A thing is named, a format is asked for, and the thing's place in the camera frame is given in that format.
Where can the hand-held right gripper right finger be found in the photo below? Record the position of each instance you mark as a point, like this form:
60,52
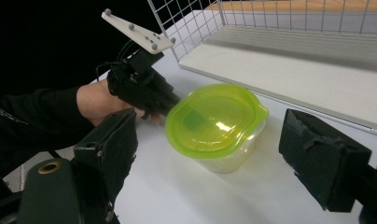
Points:
326,161

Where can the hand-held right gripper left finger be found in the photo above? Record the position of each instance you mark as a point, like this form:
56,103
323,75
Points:
116,149

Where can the clear container with green lid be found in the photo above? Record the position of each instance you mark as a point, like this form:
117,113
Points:
214,121

